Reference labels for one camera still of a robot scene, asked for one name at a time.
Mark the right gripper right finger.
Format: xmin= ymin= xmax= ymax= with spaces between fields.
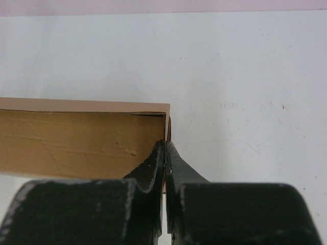
xmin=165 ymin=142 xmax=321 ymax=244

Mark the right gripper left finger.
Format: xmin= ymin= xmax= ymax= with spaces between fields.
xmin=1 ymin=141 xmax=164 ymax=244

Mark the cardboard box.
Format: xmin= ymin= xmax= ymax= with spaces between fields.
xmin=1 ymin=97 xmax=171 ymax=179

